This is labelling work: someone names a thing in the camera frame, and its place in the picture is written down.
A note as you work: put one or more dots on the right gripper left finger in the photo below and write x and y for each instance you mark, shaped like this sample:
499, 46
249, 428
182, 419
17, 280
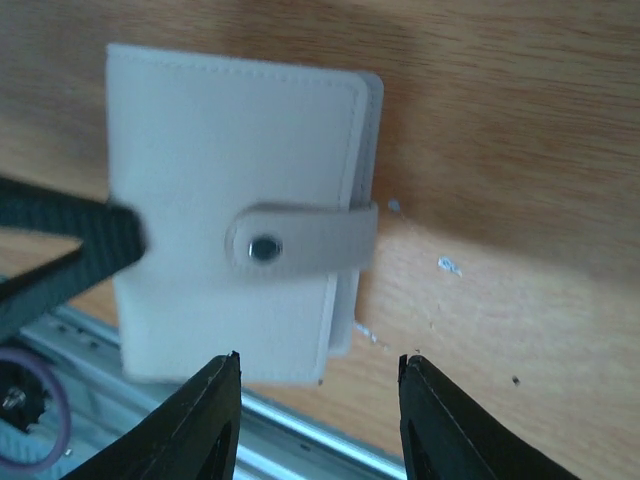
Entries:
194, 434

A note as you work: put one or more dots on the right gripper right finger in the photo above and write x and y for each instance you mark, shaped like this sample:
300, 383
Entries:
447, 435

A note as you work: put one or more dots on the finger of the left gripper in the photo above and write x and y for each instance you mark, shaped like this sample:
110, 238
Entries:
111, 239

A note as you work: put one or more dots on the white card holder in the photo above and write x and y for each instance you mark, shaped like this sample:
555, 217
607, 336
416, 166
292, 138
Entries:
252, 181

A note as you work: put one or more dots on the aluminium front rail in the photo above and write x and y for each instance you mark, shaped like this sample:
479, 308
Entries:
68, 412

